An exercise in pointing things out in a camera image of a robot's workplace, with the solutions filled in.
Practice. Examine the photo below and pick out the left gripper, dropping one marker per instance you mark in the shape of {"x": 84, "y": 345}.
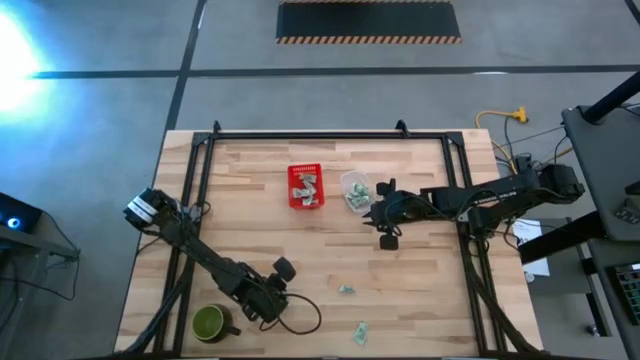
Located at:
{"x": 255, "y": 295}

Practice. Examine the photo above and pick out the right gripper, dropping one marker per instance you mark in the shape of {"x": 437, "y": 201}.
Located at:
{"x": 402, "y": 210}

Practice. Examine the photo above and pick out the green white packet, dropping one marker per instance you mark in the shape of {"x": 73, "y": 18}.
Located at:
{"x": 357, "y": 189}
{"x": 354, "y": 200}
{"x": 308, "y": 177}
{"x": 309, "y": 201}
{"x": 299, "y": 192}
{"x": 365, "y": 199}
{"x": 311, "y": 190}
{"x": 361, "y": 332}
{"x": 346, "y": 289}

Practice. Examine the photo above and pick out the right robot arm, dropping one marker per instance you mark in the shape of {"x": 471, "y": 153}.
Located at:
{"x": 500, "y": 194}

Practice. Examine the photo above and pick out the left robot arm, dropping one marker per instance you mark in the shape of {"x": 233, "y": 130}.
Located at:
{"x": 200, "y": 250}

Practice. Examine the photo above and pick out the clear plastic container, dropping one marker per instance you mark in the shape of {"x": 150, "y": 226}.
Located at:
{"x": 346, "y": 177}

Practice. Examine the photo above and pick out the green ceramic mug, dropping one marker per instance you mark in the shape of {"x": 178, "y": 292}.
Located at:
{"x": 207, "y": 322}

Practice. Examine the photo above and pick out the red plastic basket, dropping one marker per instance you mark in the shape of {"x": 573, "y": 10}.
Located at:
{"x": 291, "y": 200}

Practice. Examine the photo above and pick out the white paper sheet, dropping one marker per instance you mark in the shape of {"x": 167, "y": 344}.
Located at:
{"x": 525, "y": 232}

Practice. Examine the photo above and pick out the dark desk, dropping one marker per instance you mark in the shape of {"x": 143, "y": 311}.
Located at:
{"x": 560, "y": 239}

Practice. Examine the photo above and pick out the black hazard-striped floor mat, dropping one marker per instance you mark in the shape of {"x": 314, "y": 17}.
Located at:
{"x": 367, "y": 20}

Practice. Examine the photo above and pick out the grey table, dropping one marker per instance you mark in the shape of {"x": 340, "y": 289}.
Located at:
{"x": 600, "y": 165}

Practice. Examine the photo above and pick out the grey metal cart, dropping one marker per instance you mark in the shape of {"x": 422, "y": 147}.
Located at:
{"x": 50, "y": 248}

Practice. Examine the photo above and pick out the small dark device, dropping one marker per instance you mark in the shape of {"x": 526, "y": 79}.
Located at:
{"x": 627, "y": 214}

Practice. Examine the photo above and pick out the black slanted pole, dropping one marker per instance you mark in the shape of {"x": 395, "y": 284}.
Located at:
{"x": 614, "y": 97}

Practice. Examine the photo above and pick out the black keypad device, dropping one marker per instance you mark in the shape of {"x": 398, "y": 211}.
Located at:
{"x": 631, "y": 292}

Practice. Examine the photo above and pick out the black box blue light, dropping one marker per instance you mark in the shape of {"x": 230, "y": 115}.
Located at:
{"x": 22, "y": 212}

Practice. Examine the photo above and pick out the black frame hook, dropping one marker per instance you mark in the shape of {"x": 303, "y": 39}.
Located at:
{"x": 216, "y": 126}
{"x": 401, "y": 127}

